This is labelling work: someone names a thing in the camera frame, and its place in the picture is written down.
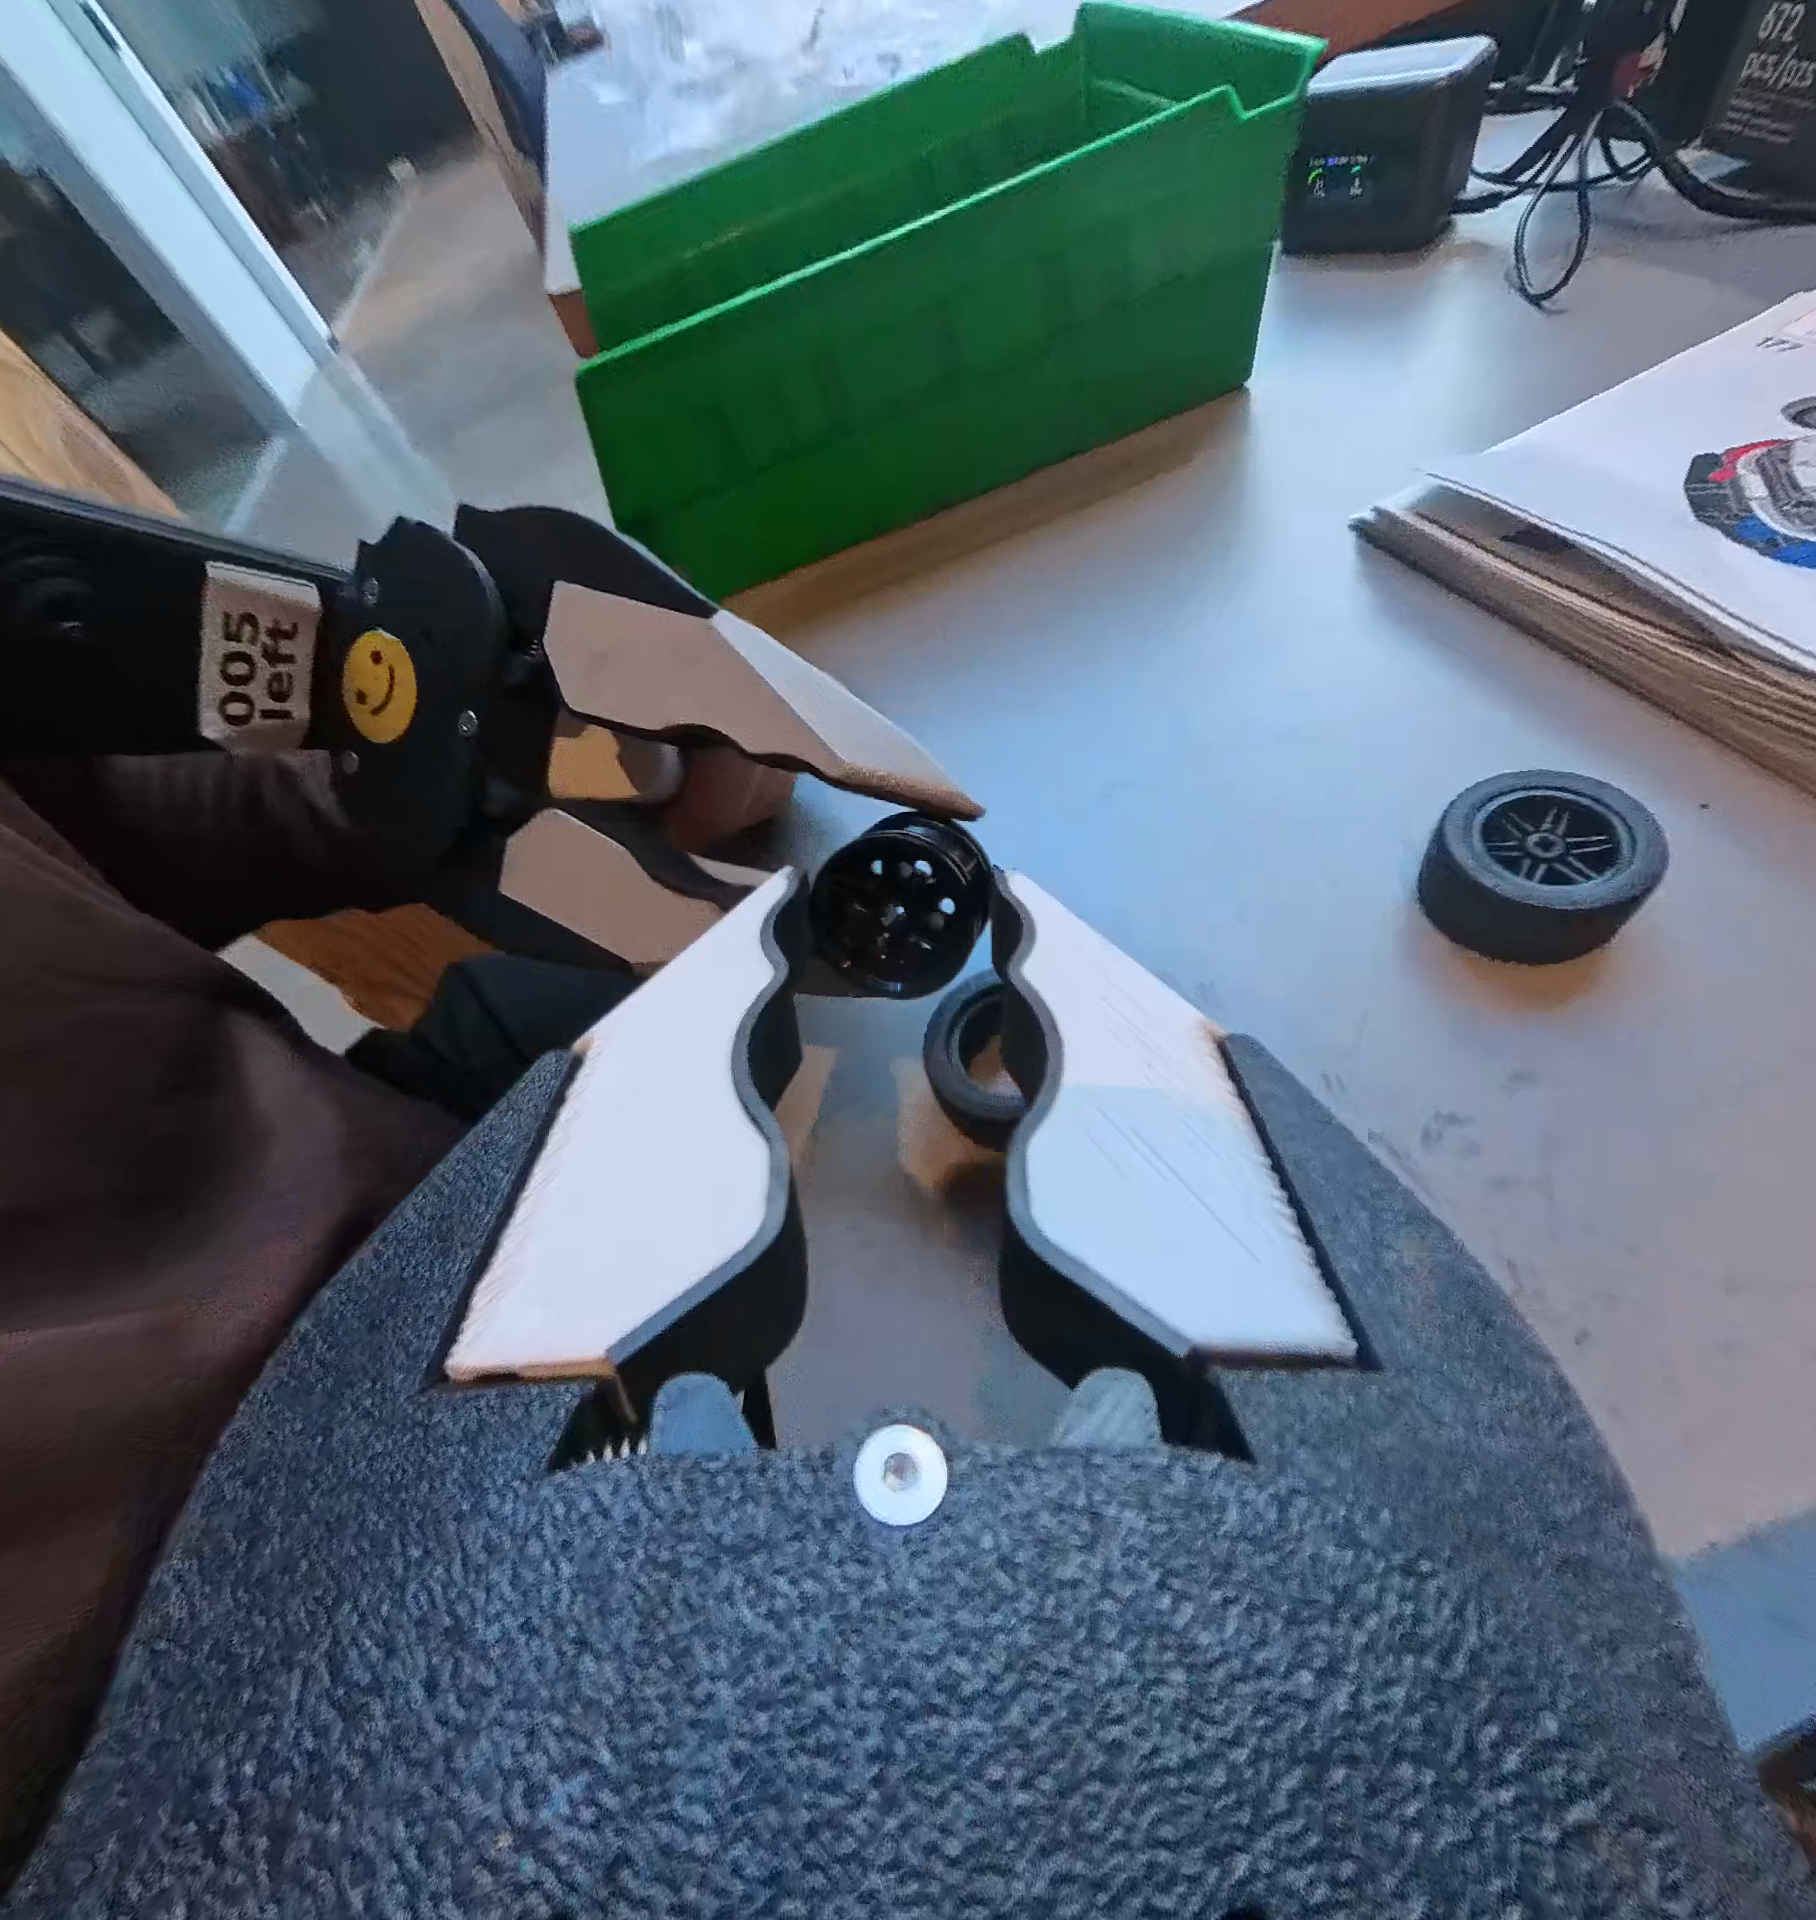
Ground black power bank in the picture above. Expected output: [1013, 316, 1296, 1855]
[1281, 33, 1499, 257]

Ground glass partition with white frame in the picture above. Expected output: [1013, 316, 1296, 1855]
[0, 0, 550, 527]

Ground black rubber tire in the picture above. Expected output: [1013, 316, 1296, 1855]
[1418, 770, 1671, 967]
[922, 973, 1044, 1151]

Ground person's left hand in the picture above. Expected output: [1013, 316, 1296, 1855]
[652, 735, 806, 852]

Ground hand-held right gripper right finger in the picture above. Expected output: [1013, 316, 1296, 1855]
[989, 867, 1363, 1388]

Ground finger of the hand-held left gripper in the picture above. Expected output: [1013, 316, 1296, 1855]
[492, 807, 773, 968]
[539, 577, 988, 824]

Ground clear plastic bags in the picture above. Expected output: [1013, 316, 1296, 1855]
[549, 0, 1091, 168]

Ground wooden bench top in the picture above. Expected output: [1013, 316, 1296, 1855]
[0, 277, 176, 519]

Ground black cable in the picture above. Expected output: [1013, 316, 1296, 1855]
[1455, 46, 1749, 309]

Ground plywood base board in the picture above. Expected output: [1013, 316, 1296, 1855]
[728, 397, 1257, 631]

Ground person's left forearm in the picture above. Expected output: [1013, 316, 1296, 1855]
[0, 750, 521, 963]

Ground toy car instruction booklet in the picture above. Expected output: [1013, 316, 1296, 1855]
[1349, 277, 1816, 824]

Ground person's brown garment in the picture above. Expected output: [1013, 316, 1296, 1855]
[0, 780, 580, 1920]

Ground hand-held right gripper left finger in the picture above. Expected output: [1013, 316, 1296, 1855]
[443, 867, 812, 1404]

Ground black toy car box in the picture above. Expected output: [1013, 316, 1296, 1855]
[1658, 0, 1816, 229]

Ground green plastic bin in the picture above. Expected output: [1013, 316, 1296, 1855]
[568, 0, 1327, 602]

